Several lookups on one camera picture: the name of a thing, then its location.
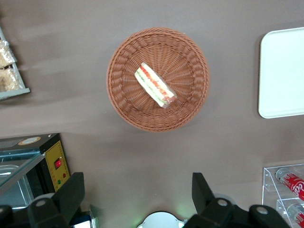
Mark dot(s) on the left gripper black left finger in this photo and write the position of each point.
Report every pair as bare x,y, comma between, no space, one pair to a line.
69,194

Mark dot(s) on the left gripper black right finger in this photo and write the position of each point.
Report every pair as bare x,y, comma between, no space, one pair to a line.
204,202

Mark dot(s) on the triangle sandwich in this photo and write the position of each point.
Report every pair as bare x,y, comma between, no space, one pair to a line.
154,84

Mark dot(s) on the tray of packaged snacks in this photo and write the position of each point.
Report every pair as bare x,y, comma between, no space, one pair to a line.
14,93

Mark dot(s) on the round brown wicker basket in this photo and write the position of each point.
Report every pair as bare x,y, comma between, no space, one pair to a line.
133,95

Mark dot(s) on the cream plastic tray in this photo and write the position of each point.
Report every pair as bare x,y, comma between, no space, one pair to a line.
282,76

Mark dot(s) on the silver metal block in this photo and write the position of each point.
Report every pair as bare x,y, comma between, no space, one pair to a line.
83,219

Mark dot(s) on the black food warmer machine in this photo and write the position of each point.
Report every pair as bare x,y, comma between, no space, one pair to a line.
55,152

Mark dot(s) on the steel warmer pan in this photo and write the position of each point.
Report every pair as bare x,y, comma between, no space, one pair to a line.
14,197

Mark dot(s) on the clear acrylic bottle rack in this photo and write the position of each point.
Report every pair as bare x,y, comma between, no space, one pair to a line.
269,183

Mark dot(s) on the red cola bottle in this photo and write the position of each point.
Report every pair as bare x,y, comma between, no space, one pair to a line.
297,213
291,183

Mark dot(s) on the clear bag of crackers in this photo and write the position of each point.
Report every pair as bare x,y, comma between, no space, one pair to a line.
8,79
4,53

